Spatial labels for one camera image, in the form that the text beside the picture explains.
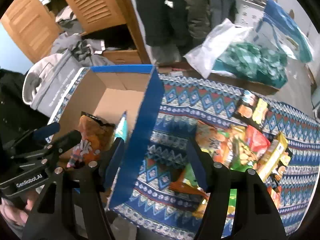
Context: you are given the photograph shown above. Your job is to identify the pile of grey clothes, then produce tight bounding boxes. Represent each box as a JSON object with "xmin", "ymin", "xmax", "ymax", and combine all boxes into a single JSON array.
[{"xmin": 50, "ymin": 6, "xmax": 114, "ymax": 67}]

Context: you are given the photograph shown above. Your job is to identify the patterned blue tablecloth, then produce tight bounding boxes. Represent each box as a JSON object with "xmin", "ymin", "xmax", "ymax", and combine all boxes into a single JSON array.
[{"xmin": 113, "ymin": 74, "xmax": 319, "ymax": 239}]

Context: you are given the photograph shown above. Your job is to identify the person's left hand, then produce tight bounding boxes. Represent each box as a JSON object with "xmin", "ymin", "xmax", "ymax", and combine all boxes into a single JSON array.
[{"xmin": 1, "ymin": 190, "xmax": 39, "ymax": 226}]

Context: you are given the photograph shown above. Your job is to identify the black chip snack bag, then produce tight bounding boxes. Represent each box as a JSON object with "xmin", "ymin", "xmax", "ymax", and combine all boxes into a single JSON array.
[{"xmin": 233, "ymin": 90, "xmax": 269, "ymax": 131}]

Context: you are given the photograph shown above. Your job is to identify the orange snack bag green label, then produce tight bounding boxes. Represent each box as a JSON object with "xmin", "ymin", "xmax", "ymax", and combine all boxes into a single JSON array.
[{"xmin": 195, "ymin": 120, "xmax": 233, "ymax": 167}]

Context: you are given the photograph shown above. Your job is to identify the teal snack bag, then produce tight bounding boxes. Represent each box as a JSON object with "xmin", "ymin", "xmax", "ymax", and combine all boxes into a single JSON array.
[{"xmin": 114, "ymin": 111, "xmax": 128, "ymax": 142}]

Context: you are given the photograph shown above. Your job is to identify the white plastic bag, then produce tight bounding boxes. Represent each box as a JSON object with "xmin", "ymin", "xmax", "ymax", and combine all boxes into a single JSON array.
[{"xmin": 183, "ymin": 18, "xmax": 253, "ymax": 79}]

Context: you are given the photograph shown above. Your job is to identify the grey tote bag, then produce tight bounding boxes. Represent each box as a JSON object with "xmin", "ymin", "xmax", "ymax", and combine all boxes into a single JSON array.
[{"xmin": 22, "ymin": 49, "xmax": 82, "ymax": 117}]

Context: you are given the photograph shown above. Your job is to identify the blue white shopping bag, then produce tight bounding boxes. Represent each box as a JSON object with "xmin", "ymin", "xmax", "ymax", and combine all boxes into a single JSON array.
[{"xmin": 253, "ymin": 0, "xmax": 314, "ymax": 63}]

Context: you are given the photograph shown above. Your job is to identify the orange red snack bag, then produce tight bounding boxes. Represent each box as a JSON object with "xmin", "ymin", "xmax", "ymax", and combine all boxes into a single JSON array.
[{"xmin": 67, "ymin": 112, "xmax": 115, "ymax": 168}]

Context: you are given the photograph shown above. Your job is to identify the blue cardboard box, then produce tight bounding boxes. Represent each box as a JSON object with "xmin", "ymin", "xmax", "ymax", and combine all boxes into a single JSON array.
[{"xmin": 49, "ymin": 64, "xmax": 164, "ymax": 209}]

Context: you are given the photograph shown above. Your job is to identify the teal box with paper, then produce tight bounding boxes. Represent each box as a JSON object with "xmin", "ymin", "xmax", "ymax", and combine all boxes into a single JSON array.
[{"xmin": 213, "ymin": 42, "xmax": 287, "ymax": 89}]

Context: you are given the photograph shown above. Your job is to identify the yellow long cracker pack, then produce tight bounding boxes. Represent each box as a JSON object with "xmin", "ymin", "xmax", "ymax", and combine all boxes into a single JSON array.
[{"xmin": 256, "ymin": 132, "xmax": 288, "ymax": 182}]

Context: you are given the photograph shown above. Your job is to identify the wooden louvered wardrobe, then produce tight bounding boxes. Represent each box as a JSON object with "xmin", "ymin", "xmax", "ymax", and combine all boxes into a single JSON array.
[{"xmin": 1, "ymin": 0, "xmax": 150, "ymax": 64}]

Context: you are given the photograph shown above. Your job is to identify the dark hanging jackets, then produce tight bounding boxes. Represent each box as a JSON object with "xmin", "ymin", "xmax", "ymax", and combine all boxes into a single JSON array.
[{"xmin": 136, "ymin": 0, "xmax": 235, "ymax": 50}]

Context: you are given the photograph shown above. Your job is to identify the green pea snack bag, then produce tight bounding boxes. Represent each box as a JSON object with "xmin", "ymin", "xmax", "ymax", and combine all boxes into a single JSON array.
[{"xmin": 183, "ymin": 125, "xmax": 258, "ymax": 189}]

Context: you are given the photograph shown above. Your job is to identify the white bucket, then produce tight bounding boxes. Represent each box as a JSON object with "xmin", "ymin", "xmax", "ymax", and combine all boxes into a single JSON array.
[{"xmin": 234, "ymin": 0, "xmax": 266, "ymax": 27}]

